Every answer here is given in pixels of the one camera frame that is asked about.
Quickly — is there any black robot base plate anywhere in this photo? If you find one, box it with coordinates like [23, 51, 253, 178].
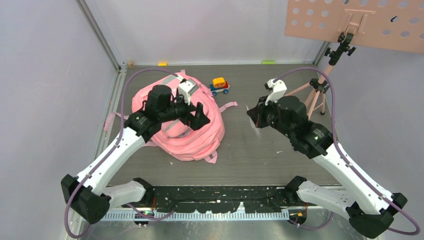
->
[120, 185, 319, 215]

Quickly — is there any aluminium frame rail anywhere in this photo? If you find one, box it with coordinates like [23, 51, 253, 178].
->
[70, 187, 372, 223]

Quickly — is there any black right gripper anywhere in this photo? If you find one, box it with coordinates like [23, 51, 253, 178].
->
[246, 94, 294, 139]

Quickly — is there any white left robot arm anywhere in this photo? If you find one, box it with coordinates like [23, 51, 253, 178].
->
[60, 79, 210, 224]

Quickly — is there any green tape marker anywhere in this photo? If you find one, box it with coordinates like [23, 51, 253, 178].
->
[261, 60, 276, 65]

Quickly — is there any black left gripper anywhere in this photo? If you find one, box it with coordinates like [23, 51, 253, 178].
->
[159, 91, 210, 131]

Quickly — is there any yellow blue toy truck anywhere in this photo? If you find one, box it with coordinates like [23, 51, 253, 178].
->
[209, 77, 230, 97]

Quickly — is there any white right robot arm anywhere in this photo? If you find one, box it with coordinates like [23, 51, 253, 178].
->
[247, 79, 408, 239]

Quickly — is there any pink student backpack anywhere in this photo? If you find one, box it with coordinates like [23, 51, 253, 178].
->
[103, 69, 239, 165]

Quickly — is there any pink music stand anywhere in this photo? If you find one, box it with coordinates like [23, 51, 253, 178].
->
[286, 0, 424, 120]

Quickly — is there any small wooden block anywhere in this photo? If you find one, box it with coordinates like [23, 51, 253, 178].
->
[126, 60, 135, 69]

